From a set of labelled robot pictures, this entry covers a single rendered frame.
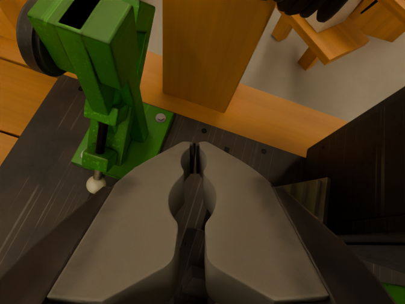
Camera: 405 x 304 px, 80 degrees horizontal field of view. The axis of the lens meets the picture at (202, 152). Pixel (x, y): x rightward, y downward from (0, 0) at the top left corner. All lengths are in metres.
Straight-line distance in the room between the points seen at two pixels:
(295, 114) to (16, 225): 0.56
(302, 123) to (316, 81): 1.43
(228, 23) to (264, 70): 1.51
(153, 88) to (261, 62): 1.42
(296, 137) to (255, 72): 1.29
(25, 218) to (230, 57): 0.40
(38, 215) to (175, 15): 0.36
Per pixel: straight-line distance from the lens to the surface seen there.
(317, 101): 1.91
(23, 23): 0.28
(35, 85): 0.59
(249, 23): 0.36
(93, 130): 0.38
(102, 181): 0.39
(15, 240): 0.48
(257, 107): 0.56
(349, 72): 2.22
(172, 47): 0.43
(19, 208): 0.49
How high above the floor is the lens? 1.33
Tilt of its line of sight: 68 degrees down
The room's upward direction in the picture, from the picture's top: 24 degrees clockwise
